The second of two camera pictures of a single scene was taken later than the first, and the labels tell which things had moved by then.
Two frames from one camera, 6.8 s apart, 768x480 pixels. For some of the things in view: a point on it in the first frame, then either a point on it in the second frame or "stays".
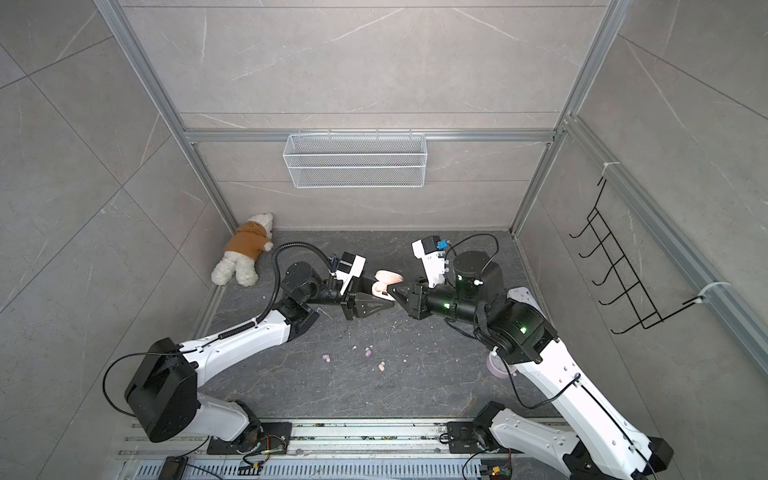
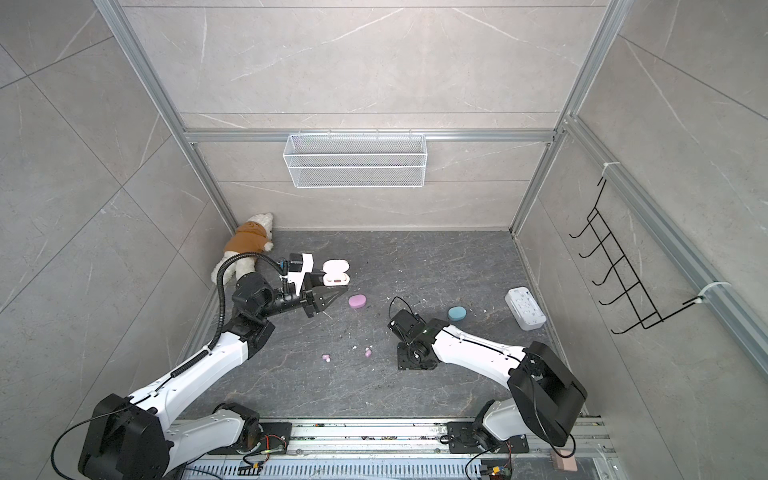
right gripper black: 419,299 to 403,360
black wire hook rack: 640,300 stays
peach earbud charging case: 385,278 to 335,272
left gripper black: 359,305 to 310,301
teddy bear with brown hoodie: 243,249 stays
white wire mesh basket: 355,160 stays
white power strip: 524,295 stays
